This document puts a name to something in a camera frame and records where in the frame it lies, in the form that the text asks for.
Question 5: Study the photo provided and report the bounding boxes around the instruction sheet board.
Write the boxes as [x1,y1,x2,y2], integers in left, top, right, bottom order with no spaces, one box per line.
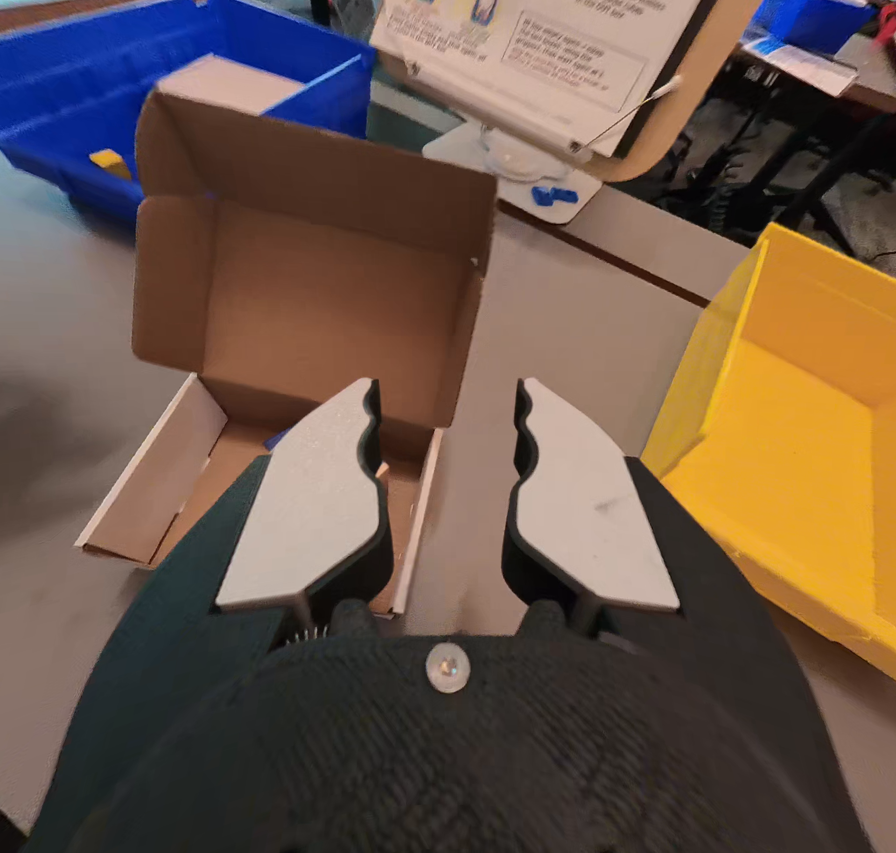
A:
[369,0,792,184]

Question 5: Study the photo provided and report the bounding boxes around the yellow plastic bin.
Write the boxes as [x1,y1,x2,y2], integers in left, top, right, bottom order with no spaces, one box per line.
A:
[640,222,896,679]

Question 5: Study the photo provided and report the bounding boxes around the background blue bin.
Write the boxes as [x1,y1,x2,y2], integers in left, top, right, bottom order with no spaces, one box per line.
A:
[757,0,876,56]

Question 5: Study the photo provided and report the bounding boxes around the small pale box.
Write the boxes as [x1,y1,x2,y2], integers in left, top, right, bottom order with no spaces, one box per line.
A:
[155,54,308,115]

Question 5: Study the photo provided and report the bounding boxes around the white cardboard box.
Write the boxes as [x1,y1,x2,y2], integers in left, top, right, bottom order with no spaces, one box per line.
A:
[73,90,500,617]

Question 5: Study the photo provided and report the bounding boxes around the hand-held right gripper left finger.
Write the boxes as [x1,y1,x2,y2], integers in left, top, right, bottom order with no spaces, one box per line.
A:
[214,377,390,611]

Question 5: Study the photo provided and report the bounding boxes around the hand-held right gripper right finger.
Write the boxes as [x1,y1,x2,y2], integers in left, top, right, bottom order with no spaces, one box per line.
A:
[503,377,681,612]

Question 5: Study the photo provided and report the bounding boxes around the blue plastic bin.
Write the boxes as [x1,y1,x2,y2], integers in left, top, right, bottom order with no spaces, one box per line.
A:
[0,0,379,221]

